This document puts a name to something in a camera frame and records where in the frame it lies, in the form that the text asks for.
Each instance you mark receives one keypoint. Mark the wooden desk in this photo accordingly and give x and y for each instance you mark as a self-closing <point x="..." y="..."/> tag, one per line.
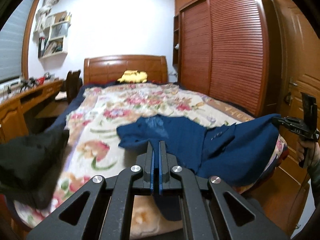
<point x="12" y="110"/>

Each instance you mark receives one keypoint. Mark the navy blue suit jacket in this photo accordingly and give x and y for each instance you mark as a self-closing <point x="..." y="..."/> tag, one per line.
<point x="237" y="153"/>

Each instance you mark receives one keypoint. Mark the wooden louvered wardrobe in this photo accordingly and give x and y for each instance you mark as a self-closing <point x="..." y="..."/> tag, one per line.
<point x="230" y="50"/>

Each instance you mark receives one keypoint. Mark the red basket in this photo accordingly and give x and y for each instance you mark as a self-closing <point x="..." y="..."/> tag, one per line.
<point x="41" y="80"/>

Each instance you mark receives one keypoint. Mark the window blind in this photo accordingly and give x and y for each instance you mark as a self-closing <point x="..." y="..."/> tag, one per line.
<point x="11" y="41"/>

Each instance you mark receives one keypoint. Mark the wooden bed headboard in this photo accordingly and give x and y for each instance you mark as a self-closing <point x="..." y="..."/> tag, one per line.
<point x="102" y="70"/>

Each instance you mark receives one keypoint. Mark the white wall shelf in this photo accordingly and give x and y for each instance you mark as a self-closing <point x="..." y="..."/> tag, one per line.
<point x="52" y="33"/>

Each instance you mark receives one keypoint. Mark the black garment pile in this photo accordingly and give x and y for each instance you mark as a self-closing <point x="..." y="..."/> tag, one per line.
<point x="31" y="166"/>

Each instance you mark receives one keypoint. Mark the person's right hand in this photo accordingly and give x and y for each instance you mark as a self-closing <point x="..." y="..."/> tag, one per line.
<point x="308" y="152"/>

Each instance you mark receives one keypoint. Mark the yellow plush toy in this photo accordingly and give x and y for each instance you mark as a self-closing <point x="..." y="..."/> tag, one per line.
<point x="133" y="76"/>

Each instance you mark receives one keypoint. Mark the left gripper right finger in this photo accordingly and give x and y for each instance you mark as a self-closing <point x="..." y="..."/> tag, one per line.
<point x="164" y="173"/>

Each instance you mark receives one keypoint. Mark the floral bed blanket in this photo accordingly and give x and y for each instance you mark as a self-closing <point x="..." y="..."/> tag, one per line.
<point x="100" y="194"/>

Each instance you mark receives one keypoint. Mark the wooden door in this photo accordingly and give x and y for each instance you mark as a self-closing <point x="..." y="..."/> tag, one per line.
<point x="300" y="74"/>

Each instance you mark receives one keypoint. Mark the dark desk chair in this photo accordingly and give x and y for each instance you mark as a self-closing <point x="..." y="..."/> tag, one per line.
<point x="70" y="87"/>

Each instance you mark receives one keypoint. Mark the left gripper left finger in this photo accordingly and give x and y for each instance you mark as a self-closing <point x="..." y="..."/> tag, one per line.
<point x="148" y="169"/>

